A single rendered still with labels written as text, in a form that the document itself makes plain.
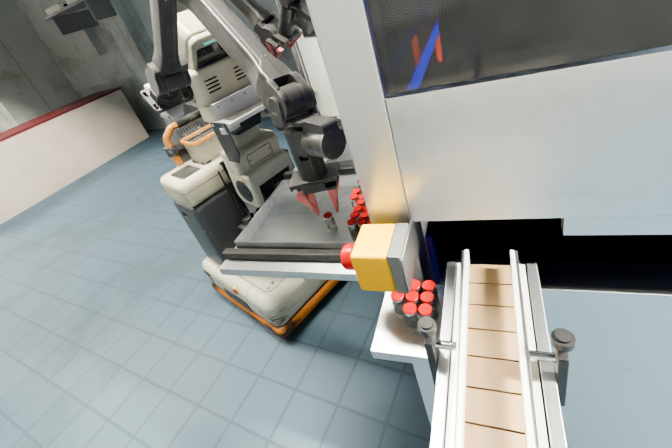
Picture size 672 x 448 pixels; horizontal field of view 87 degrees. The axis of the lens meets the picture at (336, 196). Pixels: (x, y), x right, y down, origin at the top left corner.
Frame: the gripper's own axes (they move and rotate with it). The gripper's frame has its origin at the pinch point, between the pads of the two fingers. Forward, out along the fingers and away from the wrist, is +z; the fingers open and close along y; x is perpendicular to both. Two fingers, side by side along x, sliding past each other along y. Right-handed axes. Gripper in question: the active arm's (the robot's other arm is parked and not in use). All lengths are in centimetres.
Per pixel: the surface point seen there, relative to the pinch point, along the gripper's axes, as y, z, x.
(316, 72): -11, -9, 97
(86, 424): -144, 93, 9
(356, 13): 16.7, -36.8, -19.7
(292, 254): -8.1, 4.0, -8.1
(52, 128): -421, 15, 354
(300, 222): -9.1, 5.6, 5.4
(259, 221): -20.1, 4.3, 7.6
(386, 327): 10.4, 6.4, -27.1
